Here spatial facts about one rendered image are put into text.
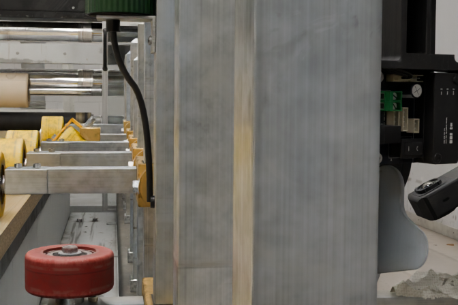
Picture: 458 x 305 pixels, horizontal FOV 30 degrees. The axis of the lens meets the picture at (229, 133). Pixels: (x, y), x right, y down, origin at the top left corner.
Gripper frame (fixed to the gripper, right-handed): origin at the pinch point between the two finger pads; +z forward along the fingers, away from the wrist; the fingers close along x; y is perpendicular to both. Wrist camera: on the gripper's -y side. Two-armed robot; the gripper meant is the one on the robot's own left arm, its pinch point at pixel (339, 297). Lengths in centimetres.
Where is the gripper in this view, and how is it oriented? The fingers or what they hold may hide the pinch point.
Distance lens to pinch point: 51.3
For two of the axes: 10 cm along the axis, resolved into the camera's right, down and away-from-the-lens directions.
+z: -0.1, 10.0, 0.5
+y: 4.9, 0.5, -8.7
